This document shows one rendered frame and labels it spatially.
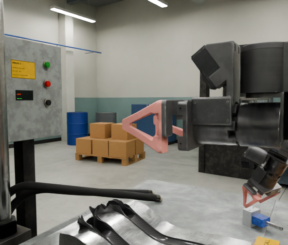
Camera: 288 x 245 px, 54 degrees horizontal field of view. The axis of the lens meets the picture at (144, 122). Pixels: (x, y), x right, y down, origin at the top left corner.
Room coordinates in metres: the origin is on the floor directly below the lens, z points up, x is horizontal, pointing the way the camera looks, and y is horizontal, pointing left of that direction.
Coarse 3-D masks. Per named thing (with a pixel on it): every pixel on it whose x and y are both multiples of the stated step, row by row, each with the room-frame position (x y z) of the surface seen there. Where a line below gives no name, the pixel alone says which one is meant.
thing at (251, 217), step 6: (246, 210) 0.94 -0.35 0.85; (252, 210) 0.94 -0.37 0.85; (258, 210) 0.95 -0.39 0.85; (246, 216) 0.94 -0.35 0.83; (252, 216) 0.93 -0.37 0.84; (258, 216) 0.92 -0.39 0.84; (264, 216) 0.92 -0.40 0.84; (246, 222) 0.94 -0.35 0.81; (252, 222) 0.93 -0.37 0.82; (258, 222) 0.91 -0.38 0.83; (264, 222) 0.90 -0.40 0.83; (276, 228) 0.87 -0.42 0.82; (282, 228) 0.86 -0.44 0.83
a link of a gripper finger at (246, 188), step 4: (244, 184) 0.91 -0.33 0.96; (248, 184) 0.91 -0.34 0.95; (244, 188) 0.91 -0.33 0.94; (248, 188) 0.89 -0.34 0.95; (252, 188) 0.90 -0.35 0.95; (244, 192) 0.91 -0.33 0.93; (248, 192) 0.90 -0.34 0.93; (252, 192) 0.88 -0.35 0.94; (256, 192) 0.88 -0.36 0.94; (244, 196) 0.92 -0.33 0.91; (252, 196) 0.88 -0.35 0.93; (256, 196) 0.88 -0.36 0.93; (244, 200) 0.92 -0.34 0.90; (252, 200) 0.89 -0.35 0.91; (256, 200) 0.87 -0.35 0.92; (244, 204) 0.93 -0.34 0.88; (248, 204) 0.91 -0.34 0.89; (252, 204) 0.90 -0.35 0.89
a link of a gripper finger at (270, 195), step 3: (279, 189) 0.91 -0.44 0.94; (270, 192) 0.89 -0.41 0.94; (273, 192) 0.90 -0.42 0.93; (276, 192) 0.91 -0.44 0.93; (279, 192) 0.92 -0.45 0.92; (258, 195) 0.97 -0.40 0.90; (261, 195) 0.97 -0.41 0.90; (267, 195) 0.89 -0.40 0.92; (270, 195) 0.94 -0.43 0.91; (273, 195) 0.93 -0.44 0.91; (261, 198) 0.97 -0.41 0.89; (264, 198) 0.95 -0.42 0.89; (267, 198) 0.95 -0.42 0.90; (258, 201) 0.97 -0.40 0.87; (261, 201) 0.96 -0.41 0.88
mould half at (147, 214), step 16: (144, 208) 0.79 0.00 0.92; (80, 224) 0.66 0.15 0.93; (112, 224) 0.67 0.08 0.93; (128, 224) 0.70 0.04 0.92; (160, 224) 0.75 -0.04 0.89; (48, 240) 0.72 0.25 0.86; (64, 240) 0.61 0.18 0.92; (80, 240) 0.59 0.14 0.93; (96, 240) 0.60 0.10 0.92; (128, 240) 0.64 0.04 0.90; (144, 240) 0.66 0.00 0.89; (192, 240) 0.67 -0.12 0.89; (208, 240) 0.67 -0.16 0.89; (224, 240) 0.67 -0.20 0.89; (240, 240) 0.67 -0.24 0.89
